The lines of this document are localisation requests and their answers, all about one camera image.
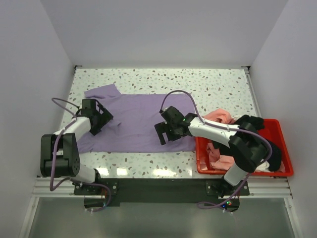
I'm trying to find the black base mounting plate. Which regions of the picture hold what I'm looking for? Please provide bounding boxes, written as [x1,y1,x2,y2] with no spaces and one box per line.
[74,178,250,208]

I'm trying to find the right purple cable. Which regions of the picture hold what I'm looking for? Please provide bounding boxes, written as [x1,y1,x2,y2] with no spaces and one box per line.
[159,90,273,210]

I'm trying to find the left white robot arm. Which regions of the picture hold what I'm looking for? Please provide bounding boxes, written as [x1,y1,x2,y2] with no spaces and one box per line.
[40,99,113,194]

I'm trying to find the purple t shirt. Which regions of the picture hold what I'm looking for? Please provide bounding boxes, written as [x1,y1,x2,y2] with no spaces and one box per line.
[77,84,196,153]

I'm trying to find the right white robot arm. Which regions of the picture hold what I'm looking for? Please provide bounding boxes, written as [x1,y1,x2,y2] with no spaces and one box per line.
[155,106,272,195]

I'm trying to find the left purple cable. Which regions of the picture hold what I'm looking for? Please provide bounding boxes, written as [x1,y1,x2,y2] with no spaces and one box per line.
[49,98,112,213]

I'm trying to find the purple cable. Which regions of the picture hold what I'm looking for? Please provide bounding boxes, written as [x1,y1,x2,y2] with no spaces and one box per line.
[49,98,112,213]
[159,90,273,210]

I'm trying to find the black t shirt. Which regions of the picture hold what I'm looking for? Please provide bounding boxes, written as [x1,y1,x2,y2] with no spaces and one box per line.
[210,114,283,172]

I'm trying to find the pink t shirt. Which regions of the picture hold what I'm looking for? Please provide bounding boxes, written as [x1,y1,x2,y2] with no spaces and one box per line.
[196,109,241,175]

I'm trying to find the white t shirt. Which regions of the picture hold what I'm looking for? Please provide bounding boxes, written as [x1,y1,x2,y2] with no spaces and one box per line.
[255,162,270,173]

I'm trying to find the red plastic bin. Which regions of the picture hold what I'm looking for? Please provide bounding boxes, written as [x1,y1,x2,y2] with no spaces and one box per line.
[196,119,294,177]

